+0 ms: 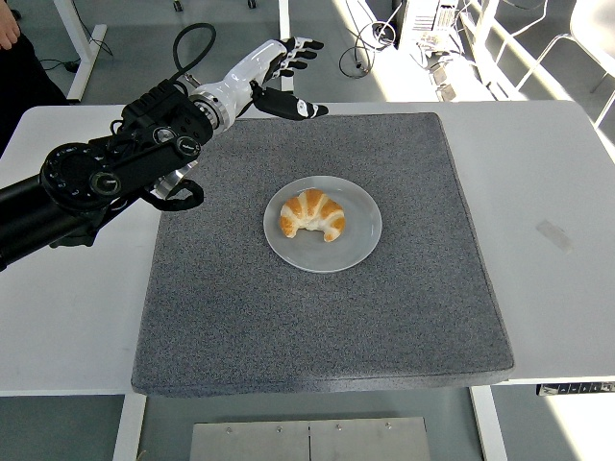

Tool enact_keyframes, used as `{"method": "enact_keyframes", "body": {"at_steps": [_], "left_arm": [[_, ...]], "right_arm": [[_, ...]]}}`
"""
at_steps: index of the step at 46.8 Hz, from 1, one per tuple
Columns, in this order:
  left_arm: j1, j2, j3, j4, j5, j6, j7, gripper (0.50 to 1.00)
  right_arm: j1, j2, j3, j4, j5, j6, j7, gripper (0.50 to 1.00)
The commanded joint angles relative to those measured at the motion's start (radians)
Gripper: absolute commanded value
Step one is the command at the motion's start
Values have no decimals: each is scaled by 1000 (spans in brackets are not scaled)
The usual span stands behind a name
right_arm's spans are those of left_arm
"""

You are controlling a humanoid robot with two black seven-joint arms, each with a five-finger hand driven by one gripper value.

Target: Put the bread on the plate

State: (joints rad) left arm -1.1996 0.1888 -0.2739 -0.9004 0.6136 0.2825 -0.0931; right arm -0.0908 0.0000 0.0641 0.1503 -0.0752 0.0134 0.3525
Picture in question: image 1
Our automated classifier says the white computer tower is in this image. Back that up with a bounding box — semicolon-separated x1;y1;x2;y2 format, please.
397;0;465;52

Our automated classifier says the black floor cable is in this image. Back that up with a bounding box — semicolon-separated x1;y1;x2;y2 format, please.
338;18;400;77

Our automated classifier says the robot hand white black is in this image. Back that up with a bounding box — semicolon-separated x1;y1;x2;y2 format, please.
201;36;331;122

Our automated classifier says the table height control panel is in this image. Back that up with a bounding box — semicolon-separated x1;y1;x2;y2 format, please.
536;380;615;398

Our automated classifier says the white chair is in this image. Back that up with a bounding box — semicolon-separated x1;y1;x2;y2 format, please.
516;0;615;131

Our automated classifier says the person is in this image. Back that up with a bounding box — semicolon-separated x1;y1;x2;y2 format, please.
0;0;68;158

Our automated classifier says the grey felt mat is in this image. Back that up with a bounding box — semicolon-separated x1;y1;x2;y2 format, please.
131;112;517;399

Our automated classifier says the light grey round plate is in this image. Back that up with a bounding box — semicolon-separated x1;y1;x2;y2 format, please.
262;175;383;274

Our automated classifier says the clear tape piece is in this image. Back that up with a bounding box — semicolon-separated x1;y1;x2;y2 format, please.
535;219;576;255

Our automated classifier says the croissant bread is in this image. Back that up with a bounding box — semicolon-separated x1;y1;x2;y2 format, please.
279;187;347;243

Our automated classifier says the white background table leg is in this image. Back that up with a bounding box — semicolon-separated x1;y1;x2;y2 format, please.
52;0;110;104
278;0;296;95

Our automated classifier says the grey metal plate with screws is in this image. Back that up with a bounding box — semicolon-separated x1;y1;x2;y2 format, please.
188;417;432;461

